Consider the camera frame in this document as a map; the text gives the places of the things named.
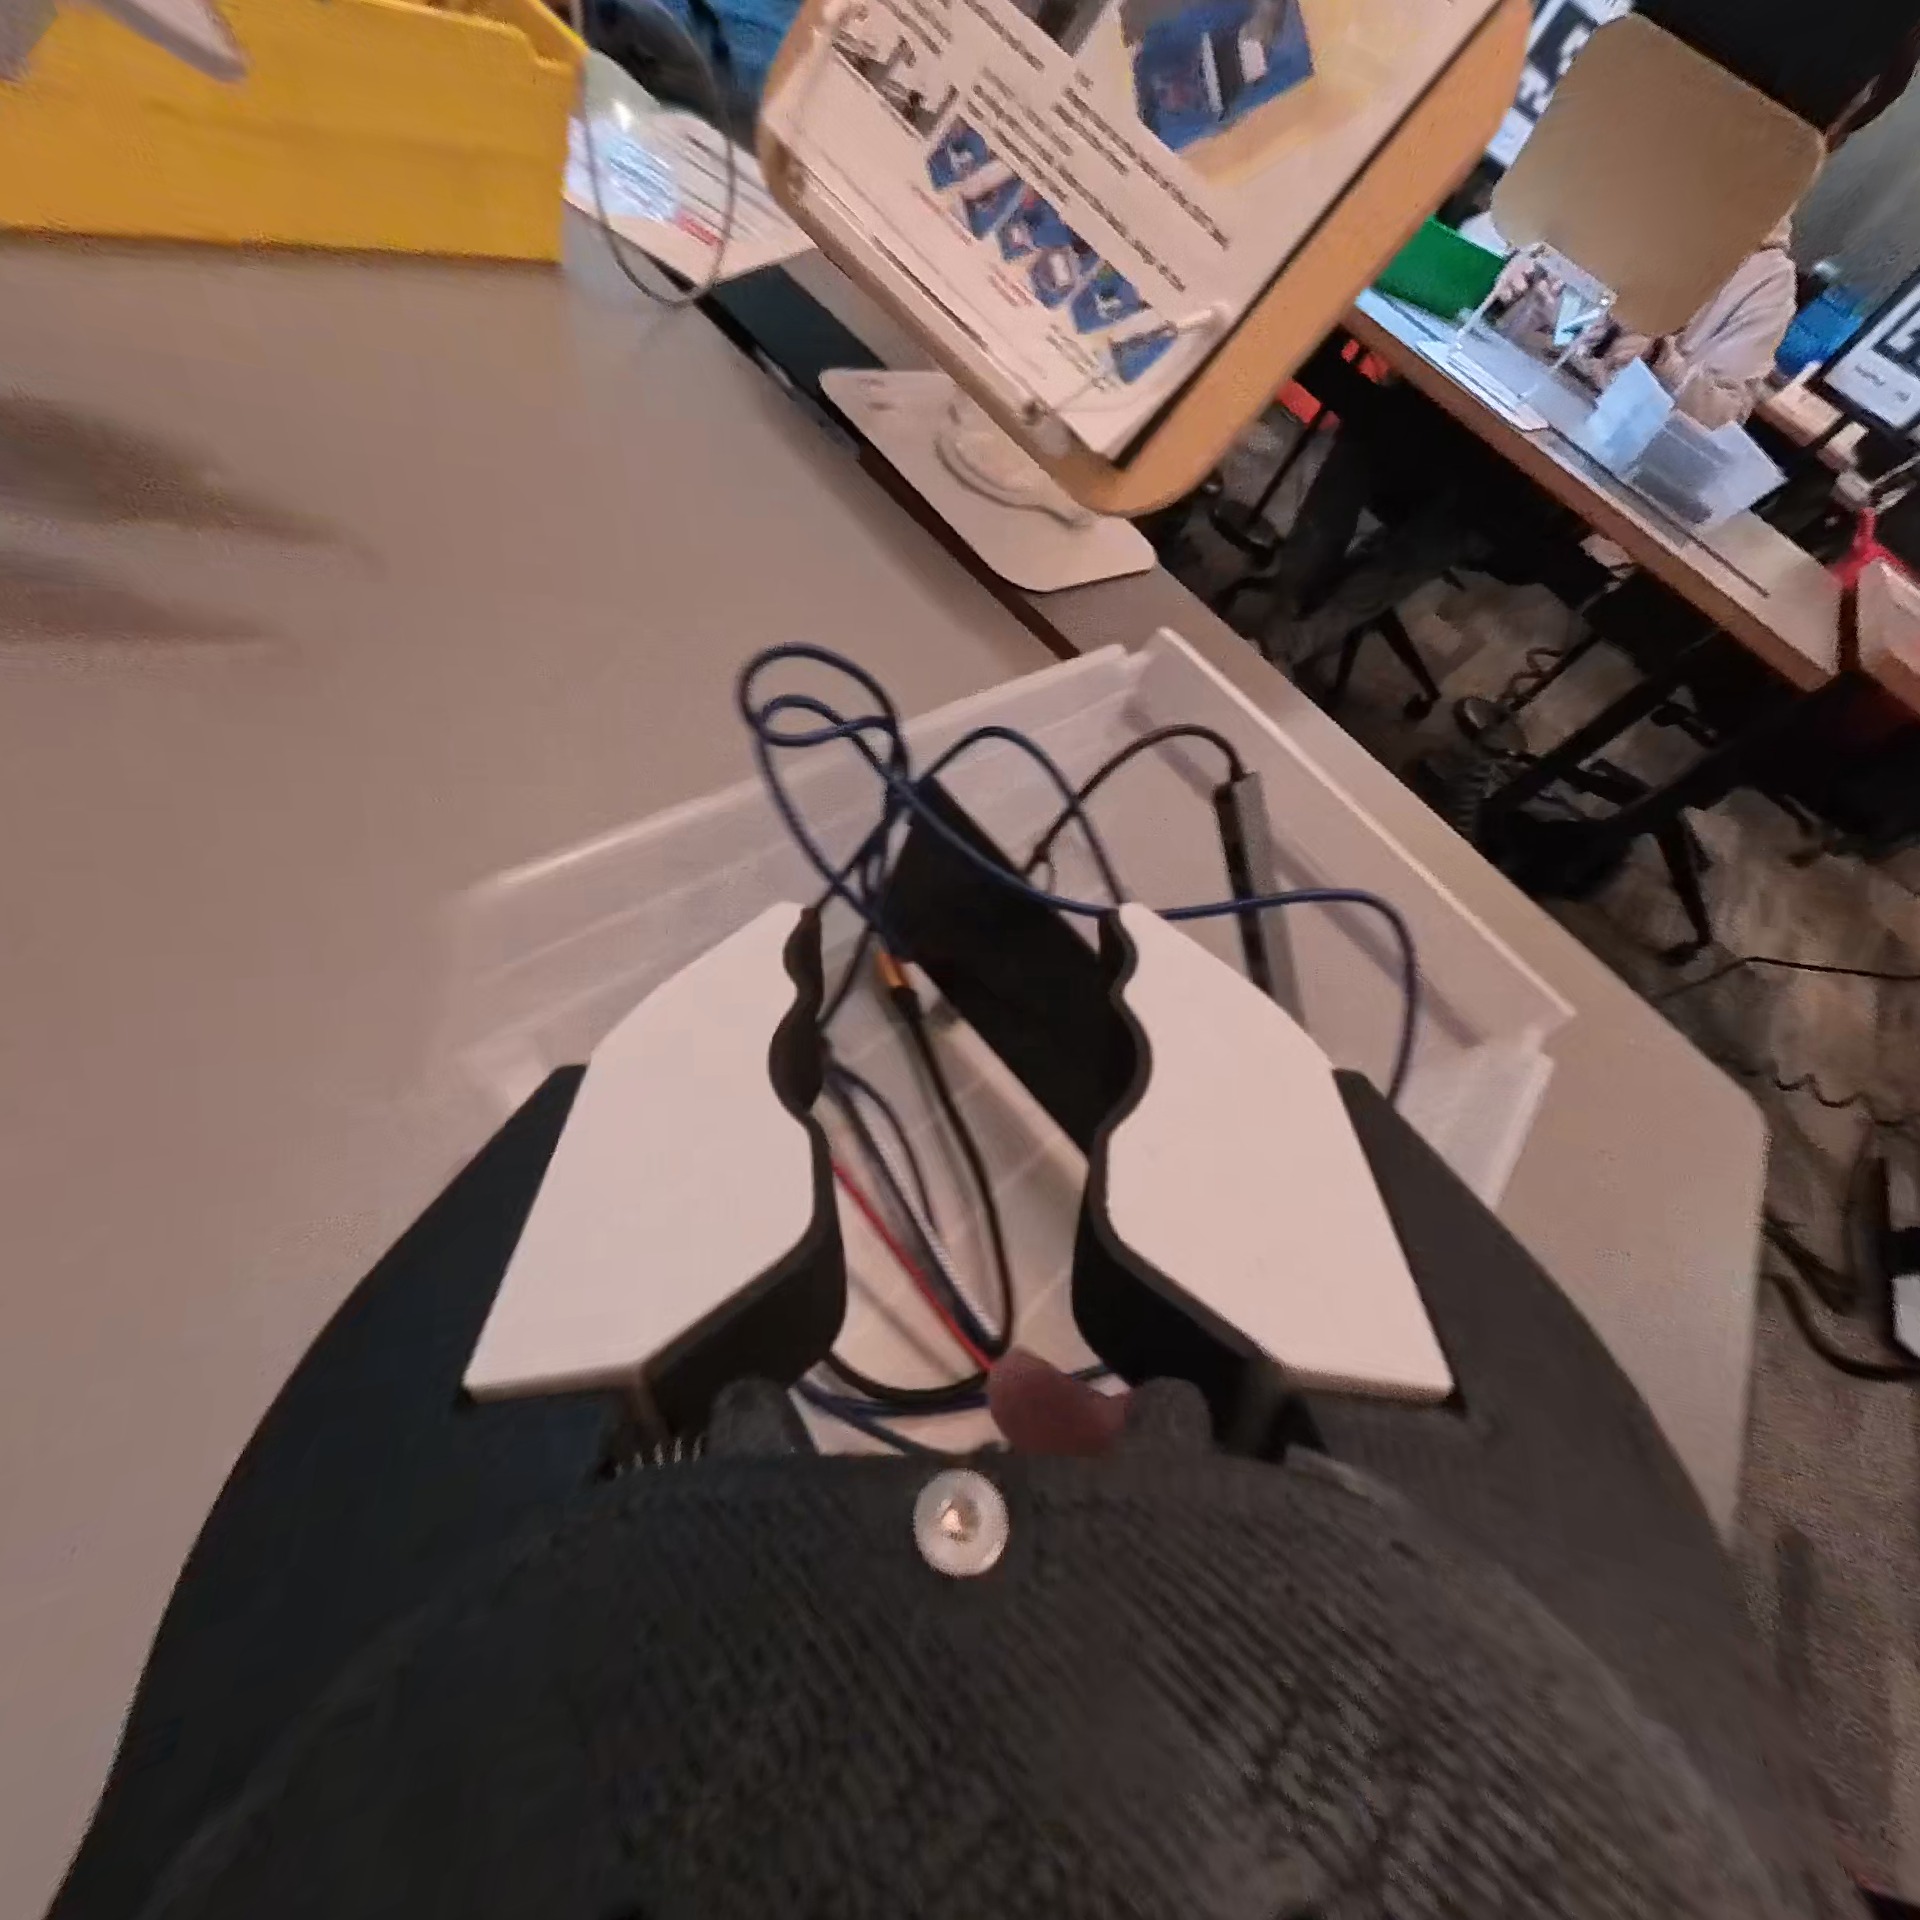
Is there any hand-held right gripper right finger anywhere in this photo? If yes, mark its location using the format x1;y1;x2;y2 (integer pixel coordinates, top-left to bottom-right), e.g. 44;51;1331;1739
1072;900;1460;1410

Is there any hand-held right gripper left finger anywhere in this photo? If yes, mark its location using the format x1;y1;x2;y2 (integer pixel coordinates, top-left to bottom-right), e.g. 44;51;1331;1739
465;900;854;1408

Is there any blue braided usb cable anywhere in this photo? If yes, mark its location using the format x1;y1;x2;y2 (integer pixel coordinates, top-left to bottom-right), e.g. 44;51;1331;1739
736;639;1417;1410

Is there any yellow plastic bin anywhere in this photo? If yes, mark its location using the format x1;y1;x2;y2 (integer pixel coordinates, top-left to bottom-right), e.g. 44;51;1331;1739
0;0;589;263

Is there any clear plastic bin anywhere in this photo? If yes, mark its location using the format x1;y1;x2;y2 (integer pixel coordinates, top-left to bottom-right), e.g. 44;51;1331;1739
438;623;1576;1207

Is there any black bin divider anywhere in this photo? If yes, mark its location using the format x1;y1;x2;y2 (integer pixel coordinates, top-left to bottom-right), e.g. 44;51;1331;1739
871;772;1116;1144

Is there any illustrated instruction board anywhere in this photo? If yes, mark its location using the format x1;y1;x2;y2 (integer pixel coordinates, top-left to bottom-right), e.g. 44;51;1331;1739
758;0;1537;520

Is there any printed paper sheet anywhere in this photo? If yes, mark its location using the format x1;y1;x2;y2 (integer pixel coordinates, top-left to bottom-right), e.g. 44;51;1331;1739
564;104;813;295

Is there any grey braided cable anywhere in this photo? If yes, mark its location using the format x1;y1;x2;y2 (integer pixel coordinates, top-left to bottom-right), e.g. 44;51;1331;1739
594;75;745;308

